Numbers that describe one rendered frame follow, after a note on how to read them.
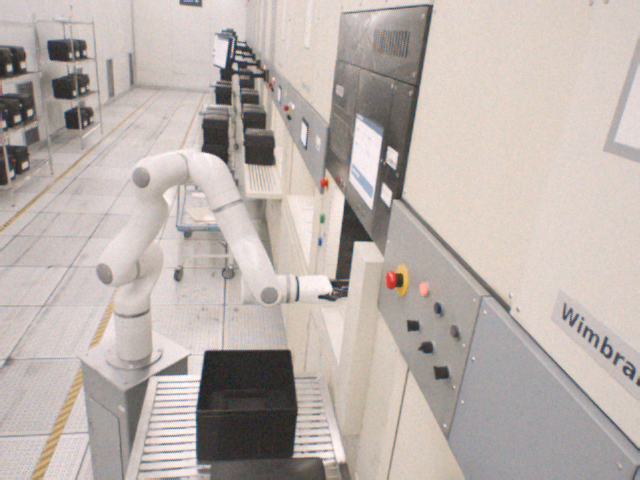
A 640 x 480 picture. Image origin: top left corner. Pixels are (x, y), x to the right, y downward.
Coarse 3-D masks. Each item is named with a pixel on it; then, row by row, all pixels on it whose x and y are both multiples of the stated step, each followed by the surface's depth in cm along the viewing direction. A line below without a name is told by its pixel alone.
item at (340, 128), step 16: (352, 0) 159; (368, 0) 140; (384, 0) 125; (400, 0) 113; (416, 0) 103; (432, 0) 97; (336, 112) 178; (336, 128) 177; (336, 144) 176; (384, 192) 120; (368, 208) 134; (320, 368) 197
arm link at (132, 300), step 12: (144, 252) 164; (156, 252) 168; (144, 264) 163; (156, 264) 169; (144, 276) 169; (156, 276) 170; (120, 288) 170; (132, 288) 168; (144, 288) 169; (120, 300) 165; (132, 300) 166; (144, 300) 168; (120, 312) 166; (132, 312) 166; (144, 312) 169
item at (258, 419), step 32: (224, 352) 158; (256, 352) 159; (288, 352) 161; (224, 384) 163; (256, 384) 164; (288, 384) 162; (224, 416) 134; (256, 416) 135; (288, 416) 137; (224, 448) 138; (256, 448) 140; (288, 448) 141
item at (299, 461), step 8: (216, 464) 126; (224, 464) 126; (232, 464) 126; (240, 464) 126; (248, 464) 126; (256, 464) 127; (264, 464) 127; (272, 464) 127; (280, 464) 127; (288, 464) 128; (296, 464) 128; (304, 464) 128; (312, 464) 128; (320, 464) 129; (216, 472) 123; (224, 472) 124; (232, 472) 124; (240, 472) 124; (248, 472) 124; (256, 472) 124; (264, 472) 125; (272, 472) 125; (280, 472) 125; (288, 472) 125; (296, 472) 125; (304, 472) 126; (312, 472) 126; (320, 472) 126
